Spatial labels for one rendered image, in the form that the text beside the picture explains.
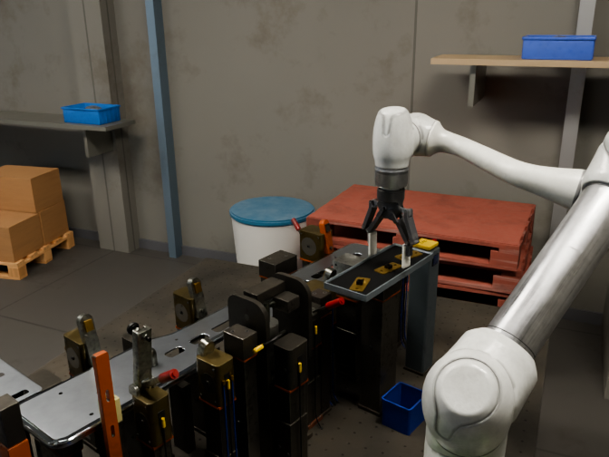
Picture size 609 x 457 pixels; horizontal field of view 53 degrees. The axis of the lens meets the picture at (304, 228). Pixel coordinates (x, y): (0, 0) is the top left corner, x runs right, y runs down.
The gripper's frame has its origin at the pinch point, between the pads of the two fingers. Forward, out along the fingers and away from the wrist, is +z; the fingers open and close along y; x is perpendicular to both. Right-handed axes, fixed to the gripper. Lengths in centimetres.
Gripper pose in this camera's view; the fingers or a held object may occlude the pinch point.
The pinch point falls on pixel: (389, 255)
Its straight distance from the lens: 174.6
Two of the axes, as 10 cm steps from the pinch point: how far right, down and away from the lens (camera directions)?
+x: -7.4, 2.4, -6.3
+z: 0.2, 9.4, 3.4
